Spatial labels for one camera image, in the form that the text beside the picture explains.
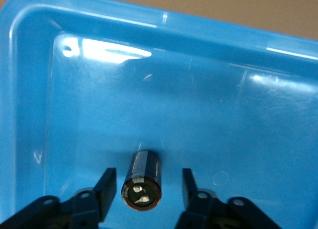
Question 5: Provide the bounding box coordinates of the blue plastic tray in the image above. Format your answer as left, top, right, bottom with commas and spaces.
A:
0, 0, 318, 229

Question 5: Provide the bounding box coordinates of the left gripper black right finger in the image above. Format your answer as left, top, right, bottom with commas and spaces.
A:
173, 168, 281, 229

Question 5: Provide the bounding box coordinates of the black cylindrical capacitor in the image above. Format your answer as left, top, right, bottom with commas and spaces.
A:
121, 150, 162, 212

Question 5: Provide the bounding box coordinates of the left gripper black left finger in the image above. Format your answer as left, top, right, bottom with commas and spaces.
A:
0, 167, 117, 229

